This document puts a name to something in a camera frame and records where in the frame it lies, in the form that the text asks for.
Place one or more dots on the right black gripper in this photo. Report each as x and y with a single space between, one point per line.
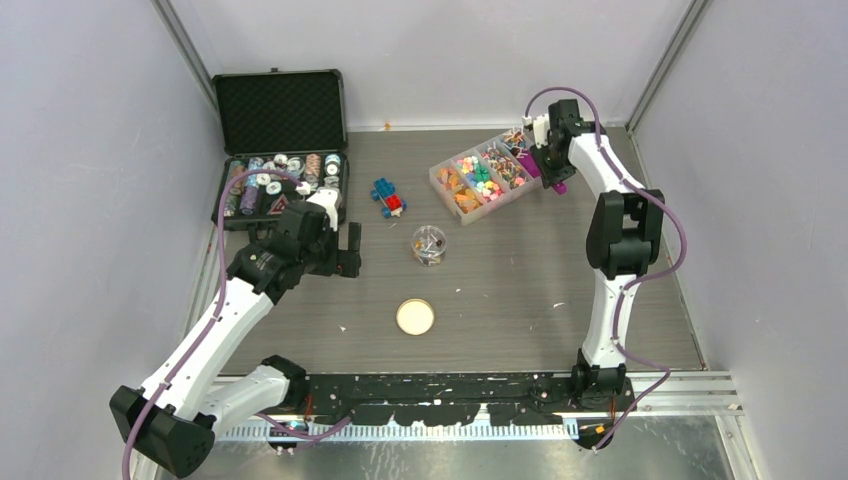
549 176

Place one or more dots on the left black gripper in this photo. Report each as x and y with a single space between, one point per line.
344 262

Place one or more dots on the magenta plastic scoop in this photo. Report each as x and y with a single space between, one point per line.
526 160

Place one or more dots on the clear plastic jar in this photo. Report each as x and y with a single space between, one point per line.
428 245

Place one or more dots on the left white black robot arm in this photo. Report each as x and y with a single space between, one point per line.
174 418

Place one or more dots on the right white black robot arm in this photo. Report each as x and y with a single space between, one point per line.
622 242

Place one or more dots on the blue red brick toy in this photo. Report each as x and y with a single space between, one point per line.
385 192

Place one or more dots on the clear compartment candy box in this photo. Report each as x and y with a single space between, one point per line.
484 178

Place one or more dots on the gold jar lid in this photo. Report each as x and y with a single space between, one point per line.
415 317

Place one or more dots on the black poker chip case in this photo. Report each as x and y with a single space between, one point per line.
292 113

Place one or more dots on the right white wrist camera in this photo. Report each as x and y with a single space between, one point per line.
538 127

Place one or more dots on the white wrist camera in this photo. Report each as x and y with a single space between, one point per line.
327 197
538 127

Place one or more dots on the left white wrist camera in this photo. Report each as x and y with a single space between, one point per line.
327 197

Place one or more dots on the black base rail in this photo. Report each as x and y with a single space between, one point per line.
445 399

